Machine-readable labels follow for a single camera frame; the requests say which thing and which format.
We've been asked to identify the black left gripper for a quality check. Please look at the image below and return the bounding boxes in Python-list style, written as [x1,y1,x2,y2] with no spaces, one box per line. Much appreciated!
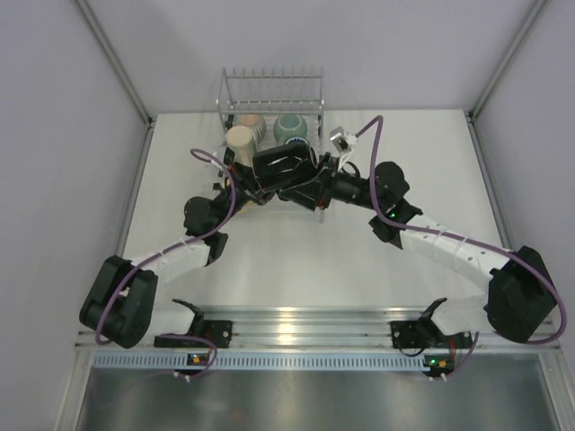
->
[210,161,289,231]

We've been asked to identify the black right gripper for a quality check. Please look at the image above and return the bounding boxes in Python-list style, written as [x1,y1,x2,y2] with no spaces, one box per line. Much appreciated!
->
[279,154,385,213]

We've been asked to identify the black mug cream interior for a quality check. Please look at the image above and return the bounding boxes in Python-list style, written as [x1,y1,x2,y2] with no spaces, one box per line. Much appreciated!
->
[252,141,319,192]

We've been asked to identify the tall cream painted mug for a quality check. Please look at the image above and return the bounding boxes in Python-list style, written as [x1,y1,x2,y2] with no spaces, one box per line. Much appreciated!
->
[226,125,258,167]

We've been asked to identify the cream ribbed cup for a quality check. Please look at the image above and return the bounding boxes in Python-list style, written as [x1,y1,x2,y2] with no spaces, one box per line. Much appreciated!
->
[234,114,267,144]

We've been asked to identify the green ceramic mug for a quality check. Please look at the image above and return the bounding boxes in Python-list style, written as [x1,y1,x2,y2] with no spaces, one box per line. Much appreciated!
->
[273,114,308,145]

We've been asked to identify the yellow cream cup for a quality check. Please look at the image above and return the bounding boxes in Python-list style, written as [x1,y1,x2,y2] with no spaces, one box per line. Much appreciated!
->
[239,200,261,213]

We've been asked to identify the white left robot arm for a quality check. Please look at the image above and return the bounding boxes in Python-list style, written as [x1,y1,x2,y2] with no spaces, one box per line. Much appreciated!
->
[79,163,268,348]

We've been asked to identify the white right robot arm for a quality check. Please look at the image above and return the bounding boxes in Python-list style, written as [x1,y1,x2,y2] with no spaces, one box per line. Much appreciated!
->
[279,156,558,347]

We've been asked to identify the clear acrylic dish rack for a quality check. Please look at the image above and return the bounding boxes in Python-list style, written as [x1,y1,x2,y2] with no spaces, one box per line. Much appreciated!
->
[216,67,328,156]

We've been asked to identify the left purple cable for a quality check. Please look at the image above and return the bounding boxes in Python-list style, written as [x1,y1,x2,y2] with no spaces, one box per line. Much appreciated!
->
[94,147,238,381]

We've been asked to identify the purple cable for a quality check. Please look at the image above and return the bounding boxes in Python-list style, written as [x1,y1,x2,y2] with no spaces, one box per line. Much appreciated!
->
[354,116,568,345]
[94,147,238,381]

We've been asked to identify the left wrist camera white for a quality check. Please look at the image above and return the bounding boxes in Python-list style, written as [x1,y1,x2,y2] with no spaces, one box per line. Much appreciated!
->
[217,145,235,165]

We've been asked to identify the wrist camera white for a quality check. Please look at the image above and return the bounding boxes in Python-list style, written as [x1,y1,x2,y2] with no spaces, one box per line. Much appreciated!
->
[330,127,358,171]
[217,145,235,165]

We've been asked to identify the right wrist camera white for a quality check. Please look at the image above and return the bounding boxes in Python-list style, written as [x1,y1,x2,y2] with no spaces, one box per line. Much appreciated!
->
[330,127,358,171]

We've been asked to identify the aluminium mounting rail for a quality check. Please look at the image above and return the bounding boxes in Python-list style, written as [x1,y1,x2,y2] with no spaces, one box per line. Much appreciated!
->
[78,305,561,350]

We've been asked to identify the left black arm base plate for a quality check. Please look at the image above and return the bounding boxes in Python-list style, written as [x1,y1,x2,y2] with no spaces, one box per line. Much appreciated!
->
[154,317,234,348]

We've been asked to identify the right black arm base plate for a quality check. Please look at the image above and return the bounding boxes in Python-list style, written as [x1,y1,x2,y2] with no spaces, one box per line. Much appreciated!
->
[390,320,473,350]

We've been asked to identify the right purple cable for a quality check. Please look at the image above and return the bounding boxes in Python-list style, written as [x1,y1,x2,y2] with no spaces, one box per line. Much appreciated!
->
[354,116,568,345]

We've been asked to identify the grey slotted cable duct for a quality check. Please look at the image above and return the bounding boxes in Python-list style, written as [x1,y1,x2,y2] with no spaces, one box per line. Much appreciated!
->
[93,351,431,372]

